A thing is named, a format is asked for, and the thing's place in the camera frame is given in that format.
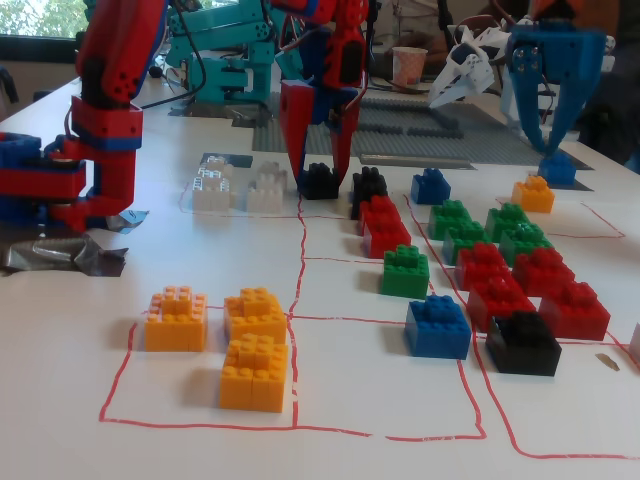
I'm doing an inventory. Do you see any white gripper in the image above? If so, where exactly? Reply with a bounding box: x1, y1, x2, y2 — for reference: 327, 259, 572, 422
428, 25, 502, 109

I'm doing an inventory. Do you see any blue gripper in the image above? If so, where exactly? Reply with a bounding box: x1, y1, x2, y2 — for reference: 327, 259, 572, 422
504, 24, 610, 155

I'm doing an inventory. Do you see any red and blue gripper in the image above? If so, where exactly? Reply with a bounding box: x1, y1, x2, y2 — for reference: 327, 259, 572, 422
278, 77, 362, 195

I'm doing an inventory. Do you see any blue brick block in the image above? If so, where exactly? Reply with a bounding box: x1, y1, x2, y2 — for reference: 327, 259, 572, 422
538, 152, 577, 189
410, 167, 452, 206
404, 294, 473, 360

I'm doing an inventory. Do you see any white brick block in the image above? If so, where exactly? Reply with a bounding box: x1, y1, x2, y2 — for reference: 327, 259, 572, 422
191, 173, 236, 214
252, 159, 289, 182
202, 155, 235, 179
245, 172, 287, 215

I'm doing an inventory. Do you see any orange brick block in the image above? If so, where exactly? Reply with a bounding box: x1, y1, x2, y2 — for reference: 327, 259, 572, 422
218, 333, 290, 414
223, 287, 289, 346
510, 174, 556, 214
143, 284, 209, 353

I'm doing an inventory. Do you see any red brick block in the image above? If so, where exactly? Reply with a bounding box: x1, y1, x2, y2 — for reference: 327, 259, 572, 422
511, 247, 576, 297
358, 194, 402, 227
538, 280, 612, 342
362, 218, 412, 260
467, 274, 537, 334
454, 242, 511, 291

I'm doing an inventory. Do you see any green brick block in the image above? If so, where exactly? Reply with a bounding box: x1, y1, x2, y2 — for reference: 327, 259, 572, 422
484, 202, 531, 244
428, 198, 476, 240
498, 224, 555, 266
380, 243, 431, 300
442, 222, 494, 266

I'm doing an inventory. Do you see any patterned paper cup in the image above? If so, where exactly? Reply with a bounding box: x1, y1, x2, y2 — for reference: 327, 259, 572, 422
391, 46, 430, 87

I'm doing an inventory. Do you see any grey studded baseplate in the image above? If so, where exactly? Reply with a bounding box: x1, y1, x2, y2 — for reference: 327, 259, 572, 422
252, 92, 581, 169

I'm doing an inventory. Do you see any black stand pole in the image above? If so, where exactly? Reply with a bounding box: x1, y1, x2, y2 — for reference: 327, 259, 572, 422
366, 0, 382, 91

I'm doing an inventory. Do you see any short dark grey brick wall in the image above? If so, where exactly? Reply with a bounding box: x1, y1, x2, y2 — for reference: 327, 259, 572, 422
407, 127, 465, 140

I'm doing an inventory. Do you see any dark grey brick frame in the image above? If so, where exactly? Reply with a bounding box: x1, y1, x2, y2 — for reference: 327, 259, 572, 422
357, 99, 462, 139

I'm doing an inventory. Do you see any grey duct tape strip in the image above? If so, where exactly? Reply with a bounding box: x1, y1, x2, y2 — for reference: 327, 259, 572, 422
359, 153, 476, 171

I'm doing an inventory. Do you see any crumpled silver duct tape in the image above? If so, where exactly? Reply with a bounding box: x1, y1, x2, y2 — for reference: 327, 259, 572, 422
0, 209, 150, 278

